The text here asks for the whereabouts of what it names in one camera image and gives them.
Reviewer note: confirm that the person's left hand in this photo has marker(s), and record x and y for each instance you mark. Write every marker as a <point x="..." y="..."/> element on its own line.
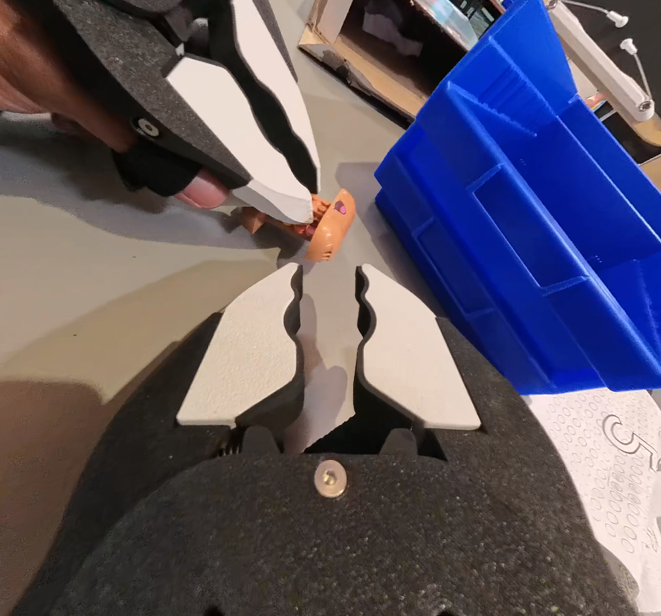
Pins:
<point x="51" y="73"/>

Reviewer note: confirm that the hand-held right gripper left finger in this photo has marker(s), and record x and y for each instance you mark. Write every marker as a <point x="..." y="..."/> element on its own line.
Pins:
<point x="242" y="363"/>

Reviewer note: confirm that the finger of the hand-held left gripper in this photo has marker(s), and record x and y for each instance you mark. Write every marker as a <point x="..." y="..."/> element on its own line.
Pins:
<point x="273" y="63"/>
<point x="222" y="104"/>

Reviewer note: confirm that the brown toy brick shell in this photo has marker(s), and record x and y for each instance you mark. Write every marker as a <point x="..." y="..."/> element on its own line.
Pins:
<point x="330" y="228"/>

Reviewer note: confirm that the blue plastic bin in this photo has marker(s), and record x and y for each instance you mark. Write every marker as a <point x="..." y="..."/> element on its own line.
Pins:
<point x="516" y="213"/>

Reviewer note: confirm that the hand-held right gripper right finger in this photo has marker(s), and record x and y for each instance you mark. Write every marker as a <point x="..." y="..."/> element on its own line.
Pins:
<point x="413" y="363"/>

